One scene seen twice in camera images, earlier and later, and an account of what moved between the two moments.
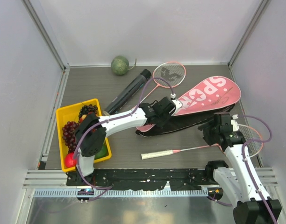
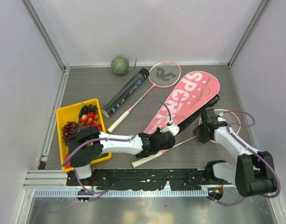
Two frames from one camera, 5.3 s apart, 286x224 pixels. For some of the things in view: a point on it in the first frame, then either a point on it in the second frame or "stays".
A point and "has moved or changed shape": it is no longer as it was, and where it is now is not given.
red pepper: [69, 161] stays
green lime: [103, 153] stays
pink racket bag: [218, 95] has moved or changed shape
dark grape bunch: [86, 109] stays
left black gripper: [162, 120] to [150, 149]
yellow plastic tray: [70, 114] stays
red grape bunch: [68, 135] stays
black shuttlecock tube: [127, 93] has moved or changed shape
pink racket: [253, 139] has moved or changed shape
